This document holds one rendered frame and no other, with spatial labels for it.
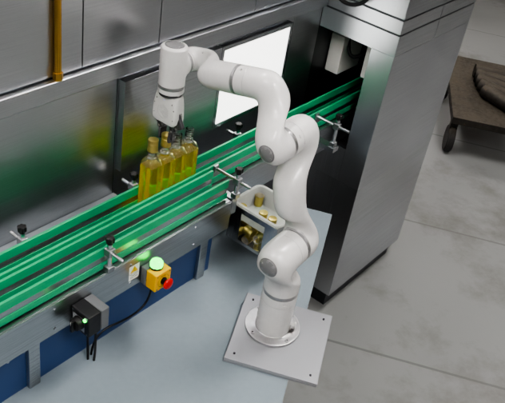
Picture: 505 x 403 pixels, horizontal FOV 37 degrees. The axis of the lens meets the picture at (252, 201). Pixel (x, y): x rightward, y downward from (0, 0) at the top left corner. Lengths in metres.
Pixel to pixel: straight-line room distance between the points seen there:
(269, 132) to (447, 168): 3.39
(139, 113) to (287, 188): 0.62
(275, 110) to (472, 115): 3.44
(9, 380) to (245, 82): 1.10
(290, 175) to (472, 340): 2.08
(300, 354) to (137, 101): 1.00
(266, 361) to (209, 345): 0.20
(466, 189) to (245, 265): 2.61
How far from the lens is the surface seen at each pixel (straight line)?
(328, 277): 3.80
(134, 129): 2.57
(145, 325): 2.62
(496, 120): 5.49
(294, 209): 2.25
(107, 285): 2.39
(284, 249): 2.30
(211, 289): 2.78
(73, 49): 2.29
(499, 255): 4.72
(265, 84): 2.12
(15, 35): 2.14
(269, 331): 2.58
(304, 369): 2.55
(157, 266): 2.45
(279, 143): 2.08
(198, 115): 2.81
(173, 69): 2.34
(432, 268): 4.42
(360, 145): 3.37
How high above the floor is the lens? 2.61
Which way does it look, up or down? 35 degrees down
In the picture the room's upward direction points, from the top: 10 degrees clockwise
